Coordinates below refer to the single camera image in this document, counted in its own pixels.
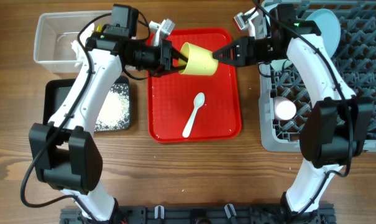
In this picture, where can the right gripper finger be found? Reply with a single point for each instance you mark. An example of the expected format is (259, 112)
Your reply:
(231, 49)
(228, 60)

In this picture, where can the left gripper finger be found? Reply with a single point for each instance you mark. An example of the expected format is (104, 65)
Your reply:
(162, 71)
(178, 55)

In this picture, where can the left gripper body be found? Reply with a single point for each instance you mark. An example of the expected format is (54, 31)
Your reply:
(165, 46)

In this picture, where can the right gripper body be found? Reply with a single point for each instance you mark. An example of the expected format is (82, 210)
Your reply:
(256, 52)

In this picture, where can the yellow cup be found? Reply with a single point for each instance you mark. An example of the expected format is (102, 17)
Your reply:
(200, 61)

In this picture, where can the white plastic spoon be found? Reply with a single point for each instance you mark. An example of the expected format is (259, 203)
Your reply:
(197, 103)

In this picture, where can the white rice grains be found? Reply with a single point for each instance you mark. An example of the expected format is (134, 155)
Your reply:
(115, 112)

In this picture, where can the pink cup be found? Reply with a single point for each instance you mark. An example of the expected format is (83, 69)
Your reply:
(283, 108)

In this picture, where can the yellow snack wrapper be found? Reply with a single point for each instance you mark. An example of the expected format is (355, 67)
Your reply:
(99, 28)

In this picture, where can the white tissue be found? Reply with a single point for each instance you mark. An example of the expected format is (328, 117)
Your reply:
(77, 48)

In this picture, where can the light blue plate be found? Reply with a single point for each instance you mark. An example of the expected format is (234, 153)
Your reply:
(322, 22)

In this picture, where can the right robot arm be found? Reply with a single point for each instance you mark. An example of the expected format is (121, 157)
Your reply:
(336, 128)

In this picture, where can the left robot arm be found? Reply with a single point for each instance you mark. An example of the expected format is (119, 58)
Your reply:
(64, 153)

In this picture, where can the grey dishwasher rack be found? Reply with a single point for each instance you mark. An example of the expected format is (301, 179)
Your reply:
(355, 60)

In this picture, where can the black waste tray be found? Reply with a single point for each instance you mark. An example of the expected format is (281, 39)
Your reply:
(57, 90)

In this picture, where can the red plastic tray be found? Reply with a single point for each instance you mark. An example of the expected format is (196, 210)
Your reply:
(170, 103)

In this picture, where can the clear plastic bin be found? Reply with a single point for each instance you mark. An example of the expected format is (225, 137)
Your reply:
(54, 36)

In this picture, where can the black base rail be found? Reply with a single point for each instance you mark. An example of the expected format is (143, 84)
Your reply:
(268, 213)

